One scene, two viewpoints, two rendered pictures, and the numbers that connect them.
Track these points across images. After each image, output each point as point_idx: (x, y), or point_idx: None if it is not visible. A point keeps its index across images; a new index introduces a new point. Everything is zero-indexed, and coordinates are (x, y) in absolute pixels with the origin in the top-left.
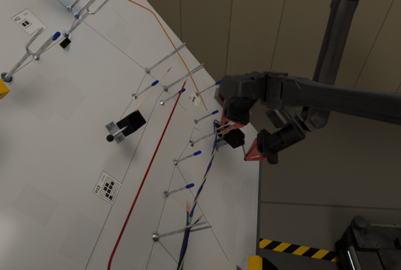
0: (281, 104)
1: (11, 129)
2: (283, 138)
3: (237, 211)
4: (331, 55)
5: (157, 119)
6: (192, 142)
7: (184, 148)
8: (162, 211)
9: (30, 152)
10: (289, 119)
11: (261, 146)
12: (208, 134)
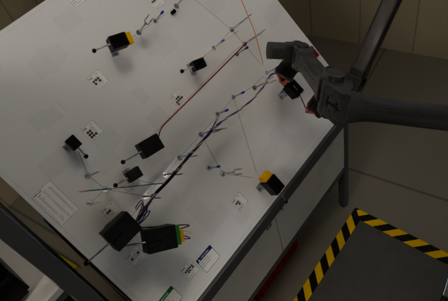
0: (294, 68)
1: (136, 58)
2: None
3: (283, 147)
4: (372, 34)
5: (228, 66)
6: (255, 86)
7: (246, 90)
8: (211, 122)
9: (143, 70)
10: None
11: None
12: (277, 84)
